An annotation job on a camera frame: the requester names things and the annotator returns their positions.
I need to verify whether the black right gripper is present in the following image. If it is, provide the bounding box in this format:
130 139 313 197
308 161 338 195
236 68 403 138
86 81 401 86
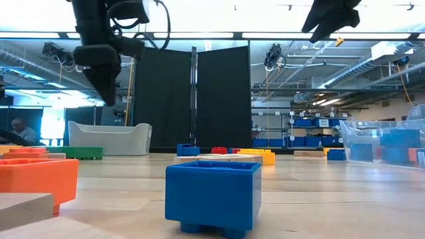
301 0 363 44

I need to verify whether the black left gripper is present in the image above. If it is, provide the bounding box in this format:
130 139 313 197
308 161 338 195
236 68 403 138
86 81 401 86
72 35 147 107

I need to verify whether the blue long brick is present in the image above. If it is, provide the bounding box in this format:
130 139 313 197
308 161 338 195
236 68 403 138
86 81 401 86
177 143 192 157
327 149 347 161

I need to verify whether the black ceiling-hung device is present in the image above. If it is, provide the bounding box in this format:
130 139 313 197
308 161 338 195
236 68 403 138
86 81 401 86
264 42 287 71
41 42 76 67

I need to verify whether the white plastic bin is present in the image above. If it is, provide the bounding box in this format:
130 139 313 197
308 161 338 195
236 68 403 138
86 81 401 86
68 121 153 156

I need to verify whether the black folding screen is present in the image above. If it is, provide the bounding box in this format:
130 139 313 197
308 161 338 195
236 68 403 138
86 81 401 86
133 45 252 149

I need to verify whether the person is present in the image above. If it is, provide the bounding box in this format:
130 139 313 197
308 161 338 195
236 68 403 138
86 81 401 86
9 118 39 145

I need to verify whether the shelf with blue bins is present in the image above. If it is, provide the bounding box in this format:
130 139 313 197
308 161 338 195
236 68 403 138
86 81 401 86
252 112 348 149

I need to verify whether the orange long brick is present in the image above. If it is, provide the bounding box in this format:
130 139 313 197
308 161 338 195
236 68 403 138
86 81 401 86
3 147 50 159

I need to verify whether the amber long brick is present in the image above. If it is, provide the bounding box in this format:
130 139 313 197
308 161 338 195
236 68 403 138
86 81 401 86
0 145 24 155

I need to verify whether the clear plastic bin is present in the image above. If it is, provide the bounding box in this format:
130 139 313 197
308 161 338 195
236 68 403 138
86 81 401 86
339 104 425 170

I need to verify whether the silver ventilation duct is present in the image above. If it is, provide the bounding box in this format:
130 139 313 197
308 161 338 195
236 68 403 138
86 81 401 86
294 39 425 104

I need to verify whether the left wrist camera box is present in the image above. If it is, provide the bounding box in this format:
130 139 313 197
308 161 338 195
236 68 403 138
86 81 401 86
108 0 151 25

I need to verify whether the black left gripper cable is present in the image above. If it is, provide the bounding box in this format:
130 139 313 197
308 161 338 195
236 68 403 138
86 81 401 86
108 0 172 51

